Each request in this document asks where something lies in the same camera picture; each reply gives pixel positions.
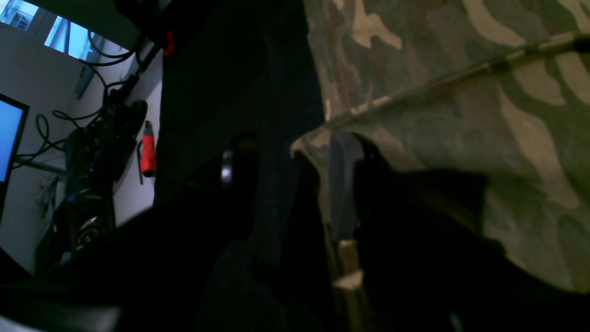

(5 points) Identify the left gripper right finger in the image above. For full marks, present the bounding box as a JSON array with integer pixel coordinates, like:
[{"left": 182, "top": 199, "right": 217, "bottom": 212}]
[{"left": 330, "top": 131, "right": 589, "bottom": 332}]

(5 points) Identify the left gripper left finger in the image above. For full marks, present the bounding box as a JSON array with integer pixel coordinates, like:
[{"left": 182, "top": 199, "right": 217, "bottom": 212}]
[{"left": 1, "top": 131, "right": 260, "bottom": 332}]

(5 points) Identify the camouflage t-shirt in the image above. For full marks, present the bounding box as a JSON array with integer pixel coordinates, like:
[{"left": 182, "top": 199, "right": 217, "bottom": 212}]
[{"left": 292, "top": 0, "right": 590, "bottom": 332}]

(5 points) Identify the red black clamp left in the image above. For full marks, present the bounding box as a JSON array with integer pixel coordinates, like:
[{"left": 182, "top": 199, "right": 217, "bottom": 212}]
[{"left": 136, "top": 120, "right": 157, "bottom": 185}]

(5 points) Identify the computer monitor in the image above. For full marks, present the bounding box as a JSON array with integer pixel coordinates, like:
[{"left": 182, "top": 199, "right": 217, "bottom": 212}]
[{"left": 0, "top": 94, "right": 30, "bottom": 213}]

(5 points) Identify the black table cloth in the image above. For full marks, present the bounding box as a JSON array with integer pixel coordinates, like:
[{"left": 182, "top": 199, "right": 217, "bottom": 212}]
[{"left": 154, "top": 0, "right": 335, "bottom": 332}]

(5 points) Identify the black cable bundle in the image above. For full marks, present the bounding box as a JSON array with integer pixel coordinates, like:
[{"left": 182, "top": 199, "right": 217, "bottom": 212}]
[{"left": 14, "top": 28, "right": 159, "bottom": 259}]

